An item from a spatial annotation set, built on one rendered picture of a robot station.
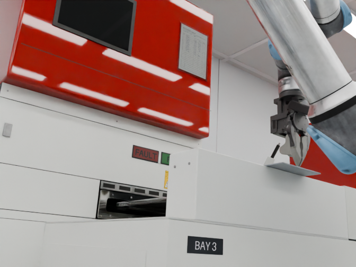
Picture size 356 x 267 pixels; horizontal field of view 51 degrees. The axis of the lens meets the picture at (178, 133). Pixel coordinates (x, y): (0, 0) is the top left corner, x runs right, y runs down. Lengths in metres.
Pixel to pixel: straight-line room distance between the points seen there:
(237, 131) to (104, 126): 2.82
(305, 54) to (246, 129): 3.47
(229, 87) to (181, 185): 3.41
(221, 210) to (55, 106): 0.73
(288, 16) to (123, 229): 0.52
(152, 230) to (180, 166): 0.15
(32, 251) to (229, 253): 0.65
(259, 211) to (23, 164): 0.72
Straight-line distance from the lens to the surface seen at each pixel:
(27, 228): 1.22
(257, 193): 0.85
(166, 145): 1.48
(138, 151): 1.40
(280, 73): 1.15
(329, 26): 1.07
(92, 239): 0.92
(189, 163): 0.75
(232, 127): 4.00
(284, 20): 0.72
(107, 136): 1.35
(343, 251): 1.12
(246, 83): 4.36
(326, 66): 0.72
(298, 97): 1.13
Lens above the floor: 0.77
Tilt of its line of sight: 17 degrees up
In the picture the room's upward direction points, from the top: 4 degrees clockwise
